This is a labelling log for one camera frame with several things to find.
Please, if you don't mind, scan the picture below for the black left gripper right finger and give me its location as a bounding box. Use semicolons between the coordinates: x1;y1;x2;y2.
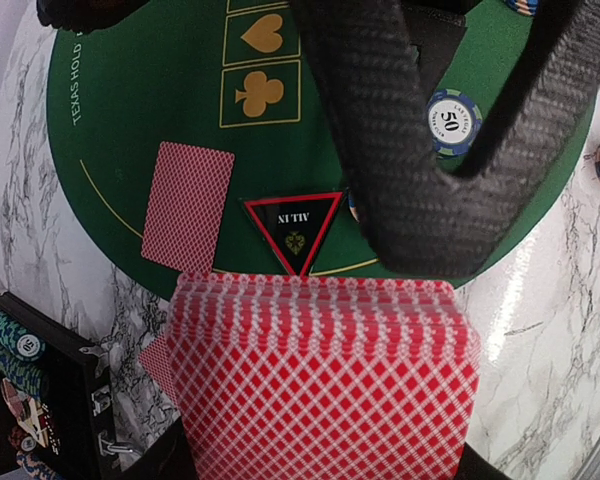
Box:
459;444;511;480

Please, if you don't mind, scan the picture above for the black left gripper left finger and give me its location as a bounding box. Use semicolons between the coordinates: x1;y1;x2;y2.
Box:
119;427;195;480

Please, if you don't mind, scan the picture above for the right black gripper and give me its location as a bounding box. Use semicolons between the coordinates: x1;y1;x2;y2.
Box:
34;0;600;279

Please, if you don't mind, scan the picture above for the dropped red card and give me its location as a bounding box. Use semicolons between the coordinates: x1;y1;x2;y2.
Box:
139;334;178;405

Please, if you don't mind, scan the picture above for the red back card deck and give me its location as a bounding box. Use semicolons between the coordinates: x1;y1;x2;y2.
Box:
166;273;481;479

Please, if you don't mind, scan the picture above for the black poker chip case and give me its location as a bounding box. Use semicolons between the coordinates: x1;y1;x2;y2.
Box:
0;292;144;479

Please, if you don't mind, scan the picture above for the blue tan chip row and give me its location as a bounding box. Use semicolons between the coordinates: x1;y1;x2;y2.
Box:
16;451;64;480

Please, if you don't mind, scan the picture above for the boxed playing card deck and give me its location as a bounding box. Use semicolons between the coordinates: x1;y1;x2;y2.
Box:
0;378;61;456

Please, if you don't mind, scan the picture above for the brown 100 chip stack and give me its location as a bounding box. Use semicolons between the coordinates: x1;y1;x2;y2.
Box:
7;425;38;453

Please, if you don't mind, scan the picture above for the dark green chip row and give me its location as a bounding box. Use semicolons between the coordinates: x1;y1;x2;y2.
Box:
0;344;49;401

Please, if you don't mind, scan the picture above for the teal 50 chip row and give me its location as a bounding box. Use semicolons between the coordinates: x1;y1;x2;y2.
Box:
0;310;46;362

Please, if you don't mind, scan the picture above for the black red triangle marker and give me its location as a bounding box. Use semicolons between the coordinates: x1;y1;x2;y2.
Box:
243;191;344;276

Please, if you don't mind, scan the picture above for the round green poker mat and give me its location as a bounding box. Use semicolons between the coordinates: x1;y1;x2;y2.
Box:
47;1;596;298

